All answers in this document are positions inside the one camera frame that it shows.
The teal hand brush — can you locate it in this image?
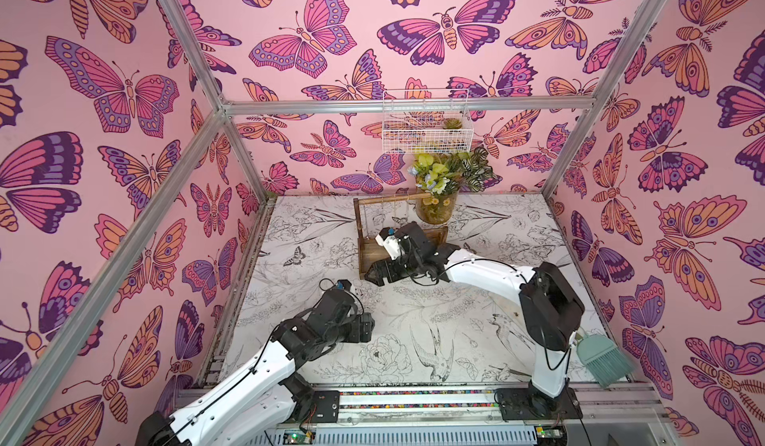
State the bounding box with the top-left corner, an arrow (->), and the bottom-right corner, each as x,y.
576,334 -> 634,388

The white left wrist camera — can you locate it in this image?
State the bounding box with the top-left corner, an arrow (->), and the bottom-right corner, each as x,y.
332,280 -> 355,302

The small succulent in basket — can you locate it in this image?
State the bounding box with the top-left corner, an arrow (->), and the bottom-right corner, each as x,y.
442,118 -> 463,130

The artificial plant in gold pot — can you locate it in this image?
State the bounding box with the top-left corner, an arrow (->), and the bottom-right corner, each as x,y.
410,147 -> 502,225

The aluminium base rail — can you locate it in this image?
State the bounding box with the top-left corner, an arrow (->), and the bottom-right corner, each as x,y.
172,379 -> 683,446

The white wire wall basket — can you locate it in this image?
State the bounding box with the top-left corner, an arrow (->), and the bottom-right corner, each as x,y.
380,97 -> 474,155

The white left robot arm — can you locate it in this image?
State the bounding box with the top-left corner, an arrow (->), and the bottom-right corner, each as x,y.
135,280 -> 375,445

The wooden jewelry display stand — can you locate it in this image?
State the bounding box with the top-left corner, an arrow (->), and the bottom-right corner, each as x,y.
353,194 -> 448,287

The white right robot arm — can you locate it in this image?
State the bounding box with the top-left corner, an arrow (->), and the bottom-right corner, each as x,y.
365,222 -> 585,399

